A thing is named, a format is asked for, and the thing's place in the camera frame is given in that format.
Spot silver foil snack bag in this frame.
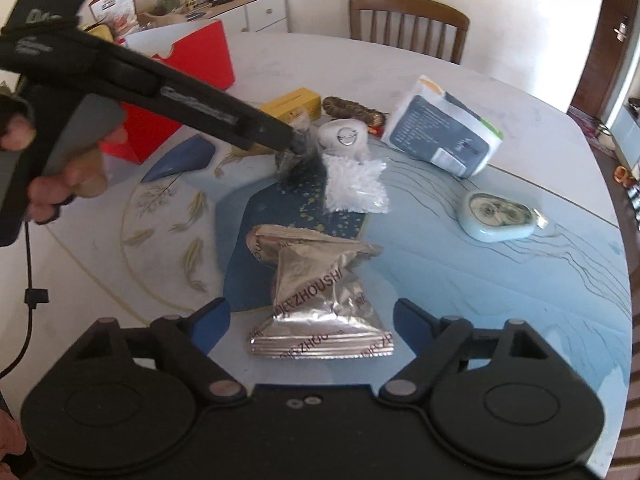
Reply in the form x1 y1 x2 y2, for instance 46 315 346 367
246 224 395 360

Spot clear bag white pieces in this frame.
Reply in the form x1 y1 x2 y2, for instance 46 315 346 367
322 155 390 214

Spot dark crinkled plastic bag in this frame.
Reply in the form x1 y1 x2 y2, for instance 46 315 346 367
274 110 326 191

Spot white blue paper package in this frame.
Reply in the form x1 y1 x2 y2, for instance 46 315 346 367
382 76 504 179

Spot yellow rectangular box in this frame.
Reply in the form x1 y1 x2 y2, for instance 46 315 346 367
259 88 321 122

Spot person's left hand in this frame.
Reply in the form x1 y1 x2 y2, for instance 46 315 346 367
0 112 129 226

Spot red snack bag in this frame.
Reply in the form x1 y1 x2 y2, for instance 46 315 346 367
89 0 140 40

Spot red and white cardboard box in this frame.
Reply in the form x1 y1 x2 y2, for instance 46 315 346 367
96 19 237 165

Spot white wooden sideboard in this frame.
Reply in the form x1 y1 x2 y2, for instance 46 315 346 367
138 0 291 35

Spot brown wooden door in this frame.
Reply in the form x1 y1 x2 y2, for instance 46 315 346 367
570 0 639 122

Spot wooden dining chair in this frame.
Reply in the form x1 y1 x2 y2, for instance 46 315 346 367
348 0 471 65

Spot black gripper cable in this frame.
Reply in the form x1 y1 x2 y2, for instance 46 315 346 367
0 221 51 380

